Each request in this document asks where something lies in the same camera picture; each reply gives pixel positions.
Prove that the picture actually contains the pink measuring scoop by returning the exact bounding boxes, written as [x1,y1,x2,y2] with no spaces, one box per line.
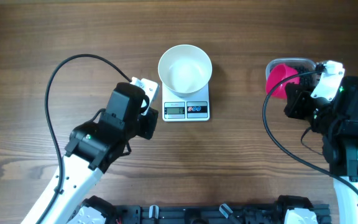
[265,63,300,99]

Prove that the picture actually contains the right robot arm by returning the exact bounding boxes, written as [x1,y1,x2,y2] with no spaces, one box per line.
[284,77,358,223]

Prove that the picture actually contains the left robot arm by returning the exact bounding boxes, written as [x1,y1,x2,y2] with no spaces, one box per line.
[23,78,159,223]

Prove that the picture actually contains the white digital kitchen scale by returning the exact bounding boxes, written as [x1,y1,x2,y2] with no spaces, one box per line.
[162,85,210,122]

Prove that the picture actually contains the white round bowl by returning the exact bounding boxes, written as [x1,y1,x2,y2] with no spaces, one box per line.
[157,44,213,96]

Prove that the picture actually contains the clear plastic bean container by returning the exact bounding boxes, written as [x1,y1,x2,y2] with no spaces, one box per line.
[265,57,316,85]

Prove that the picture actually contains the right black camera cable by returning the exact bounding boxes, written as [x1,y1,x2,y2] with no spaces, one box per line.
[262,70,358,223]

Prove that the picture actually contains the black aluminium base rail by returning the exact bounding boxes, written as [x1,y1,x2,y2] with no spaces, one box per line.
[73,195,332,224]

